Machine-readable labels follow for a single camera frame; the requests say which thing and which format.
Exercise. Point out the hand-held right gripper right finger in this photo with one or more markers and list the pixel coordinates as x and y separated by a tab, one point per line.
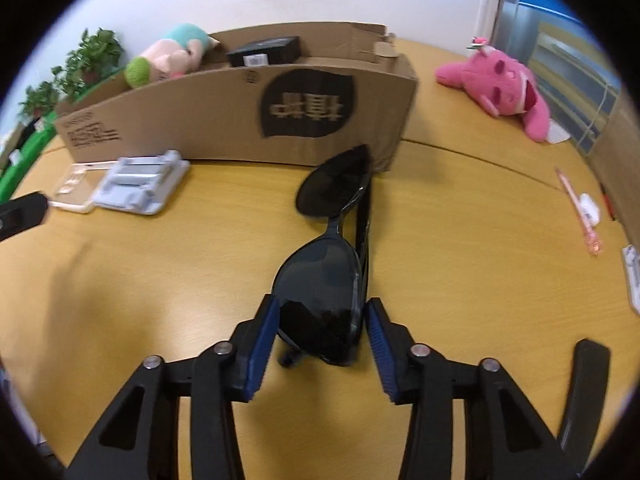
380	355

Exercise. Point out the small potted green plant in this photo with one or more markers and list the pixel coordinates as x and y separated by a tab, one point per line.
42	97

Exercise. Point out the wooden desktop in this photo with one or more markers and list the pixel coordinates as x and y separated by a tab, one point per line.
475	260

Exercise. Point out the printed cardboard box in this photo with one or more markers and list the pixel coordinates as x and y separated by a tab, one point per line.
200	120

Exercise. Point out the green cloth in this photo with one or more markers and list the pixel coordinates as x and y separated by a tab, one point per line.
25	160

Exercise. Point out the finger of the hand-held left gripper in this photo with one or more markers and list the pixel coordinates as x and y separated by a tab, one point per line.
22	215

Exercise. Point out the black sunglasses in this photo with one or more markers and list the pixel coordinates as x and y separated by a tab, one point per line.
320	280

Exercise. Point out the white flat object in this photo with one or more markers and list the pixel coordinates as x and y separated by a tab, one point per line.
632	275

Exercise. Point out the pink pen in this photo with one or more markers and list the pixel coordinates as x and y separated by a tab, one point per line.
575	195

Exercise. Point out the plain cardboard sheet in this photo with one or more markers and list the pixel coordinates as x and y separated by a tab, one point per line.
617	160

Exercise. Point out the glass door with blue banner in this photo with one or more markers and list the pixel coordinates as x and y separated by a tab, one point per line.
550	35

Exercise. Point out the clear plastic case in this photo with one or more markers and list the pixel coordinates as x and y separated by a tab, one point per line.
72	187

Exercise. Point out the grey plastic tray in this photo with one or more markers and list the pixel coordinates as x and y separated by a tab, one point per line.
135	180

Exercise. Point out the teal and pink plush toy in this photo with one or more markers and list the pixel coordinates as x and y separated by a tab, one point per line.
170	57

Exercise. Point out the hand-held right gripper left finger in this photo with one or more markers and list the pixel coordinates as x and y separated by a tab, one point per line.
260	355

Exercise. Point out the large potted green plant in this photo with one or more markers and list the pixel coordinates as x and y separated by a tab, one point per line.
90	60

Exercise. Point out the black flat bar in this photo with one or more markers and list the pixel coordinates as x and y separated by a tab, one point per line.
587	390

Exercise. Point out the black product box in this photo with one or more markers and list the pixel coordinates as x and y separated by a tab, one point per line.
265	50

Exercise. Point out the red pen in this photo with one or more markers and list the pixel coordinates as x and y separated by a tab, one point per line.
608	203

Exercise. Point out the small white case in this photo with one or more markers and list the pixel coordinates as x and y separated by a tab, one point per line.
590	207

